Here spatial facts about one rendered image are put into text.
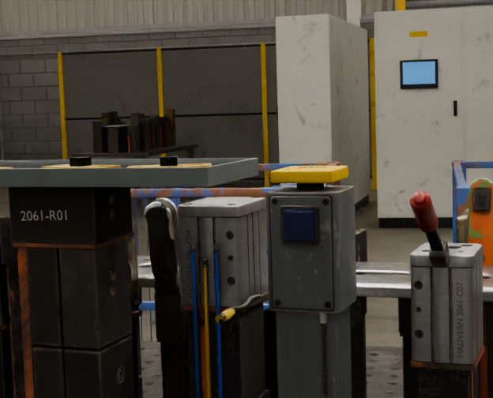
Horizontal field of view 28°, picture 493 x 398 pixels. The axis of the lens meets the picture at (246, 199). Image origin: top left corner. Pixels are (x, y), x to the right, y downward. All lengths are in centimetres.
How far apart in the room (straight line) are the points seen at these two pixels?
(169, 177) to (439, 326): 34
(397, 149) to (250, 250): 801
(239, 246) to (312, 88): 808
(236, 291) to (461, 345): 25
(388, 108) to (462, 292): 809
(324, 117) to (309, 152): 35
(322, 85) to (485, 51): 149
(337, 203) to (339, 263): 6
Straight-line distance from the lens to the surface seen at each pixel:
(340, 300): 90
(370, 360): 200
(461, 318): 104
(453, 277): 103
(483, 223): 136
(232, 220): 108
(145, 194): 325
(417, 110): 909
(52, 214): 100
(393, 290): 117
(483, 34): 910
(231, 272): 109
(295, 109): 918
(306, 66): 916
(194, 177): 89
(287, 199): 89
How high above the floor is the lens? 122
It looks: 6 degrees down
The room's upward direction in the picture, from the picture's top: 2 degrees counter-clockwise
